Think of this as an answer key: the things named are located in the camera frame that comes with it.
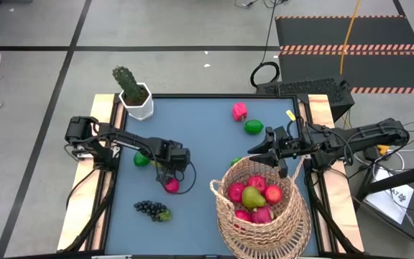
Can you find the glossy red apple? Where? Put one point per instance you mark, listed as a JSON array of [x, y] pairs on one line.
[[242, 215]]

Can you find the red round fruit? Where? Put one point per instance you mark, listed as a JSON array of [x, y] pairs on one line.
[[235, 192]]

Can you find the dark grape bunch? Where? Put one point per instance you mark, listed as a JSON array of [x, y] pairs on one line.
[[149, 208]]

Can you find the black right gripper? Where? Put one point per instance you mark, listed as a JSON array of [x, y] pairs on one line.
[[295, 145]]

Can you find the white hexagonal plant pot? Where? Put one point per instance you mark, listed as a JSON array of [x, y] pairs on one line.
[[140, 111]]

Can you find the pink dragon fruit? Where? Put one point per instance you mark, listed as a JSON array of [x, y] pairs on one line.
[[262, 214]]

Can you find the red bell pepper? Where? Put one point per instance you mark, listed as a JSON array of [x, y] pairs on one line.
[[239, 112]]

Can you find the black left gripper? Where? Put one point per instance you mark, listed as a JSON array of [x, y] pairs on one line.
[[173, 156]]

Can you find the black hazard-striped floor mat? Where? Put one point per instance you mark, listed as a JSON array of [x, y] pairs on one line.
[[372, 32]]

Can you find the yellow tag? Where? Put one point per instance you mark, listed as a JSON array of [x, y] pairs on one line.
[[290, 115]]

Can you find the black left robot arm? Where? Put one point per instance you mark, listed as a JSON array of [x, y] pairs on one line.
[[128, 138]]

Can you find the white paper sheet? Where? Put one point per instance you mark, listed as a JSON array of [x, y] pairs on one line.
[[394, 205]]

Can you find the black stand beam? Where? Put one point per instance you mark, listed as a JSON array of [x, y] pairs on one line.
[[397, 180]]

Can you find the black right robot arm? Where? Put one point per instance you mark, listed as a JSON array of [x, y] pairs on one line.
[[372, 135]]

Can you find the small green lime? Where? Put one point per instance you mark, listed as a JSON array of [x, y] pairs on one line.
[[235, 161]]

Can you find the wooden side board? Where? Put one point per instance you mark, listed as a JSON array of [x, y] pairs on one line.
[[340, 201], [81, 201]]

